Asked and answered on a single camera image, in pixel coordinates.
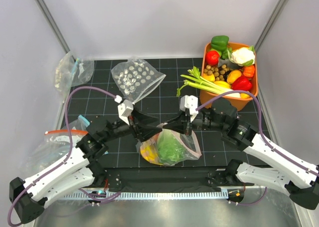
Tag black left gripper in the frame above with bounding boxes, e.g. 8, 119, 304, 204
101, 104, 162, 142

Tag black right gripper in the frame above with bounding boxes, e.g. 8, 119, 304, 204
163, 108, 226, 136

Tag pink-zipper zip bag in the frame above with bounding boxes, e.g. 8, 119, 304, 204
136, 128, 202, 166

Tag green lettuce cabbage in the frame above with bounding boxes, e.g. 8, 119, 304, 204
157, 129, 192, 166

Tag yellow banana bunch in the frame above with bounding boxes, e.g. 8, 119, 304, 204
140, 140, 162, 165

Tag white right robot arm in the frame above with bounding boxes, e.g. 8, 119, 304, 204
163, 96, 319, 210

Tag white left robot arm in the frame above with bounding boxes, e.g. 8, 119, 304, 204
9, 109, 161, 224

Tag white-dotted zip bag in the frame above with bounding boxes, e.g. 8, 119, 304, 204
111, 57, 166, 104

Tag orange-zipper bag front left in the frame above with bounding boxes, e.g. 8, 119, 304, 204
44, 129, 88, 147

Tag blue-zipper bag back left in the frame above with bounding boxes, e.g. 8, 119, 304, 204
54, 51, 95, 99

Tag blue-zipper bag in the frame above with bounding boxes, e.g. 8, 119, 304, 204
54, 51, 95, 99
24, 115, 89, 175

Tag blue-zipper bag front left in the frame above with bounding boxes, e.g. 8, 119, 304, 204
24, 115, 89, 175

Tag green celery stalks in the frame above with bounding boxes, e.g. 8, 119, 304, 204
176, 66, 228, 97

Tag black grid cutting mat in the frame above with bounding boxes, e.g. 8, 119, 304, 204
68, 58, 265, 168

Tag yellow squash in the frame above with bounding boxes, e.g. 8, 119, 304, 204
202, 73, 231, 89

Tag brown mushroom cluster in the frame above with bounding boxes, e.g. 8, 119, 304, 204
203, 64, 230, 82

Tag orange plastic basket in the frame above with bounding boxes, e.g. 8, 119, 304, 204
199, 41, 259, 113

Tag yellow lemon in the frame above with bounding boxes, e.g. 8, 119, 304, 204
240, 93, 251, 99

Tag yellow bell pepper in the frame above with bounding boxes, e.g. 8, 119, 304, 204
226, 70, 242, 85

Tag red bell pepper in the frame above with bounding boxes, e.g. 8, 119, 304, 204
231, 76, 253, 91

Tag red tomato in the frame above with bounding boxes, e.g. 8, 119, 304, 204
205, 50, 220, 66

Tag small orange pumpkin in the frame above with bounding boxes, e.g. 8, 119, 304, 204
242, 65, 256, 78

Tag green bell pepper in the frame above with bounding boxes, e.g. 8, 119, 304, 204
211, 35, 229, 51

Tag white cauliflower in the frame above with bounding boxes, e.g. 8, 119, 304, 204
228, 46, 256, 66

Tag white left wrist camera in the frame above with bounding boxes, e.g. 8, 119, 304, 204
118, 100, 134, 125

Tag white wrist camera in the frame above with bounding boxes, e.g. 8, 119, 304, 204
118, 100, 134, 125
179, 95, 198, 117

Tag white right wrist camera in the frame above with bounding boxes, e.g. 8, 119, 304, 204
179, 95, 198, 117

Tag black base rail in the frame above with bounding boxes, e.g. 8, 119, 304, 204
76, 159, 255, 195

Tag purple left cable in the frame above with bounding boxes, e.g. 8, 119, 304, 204
6, 86, 123, 227

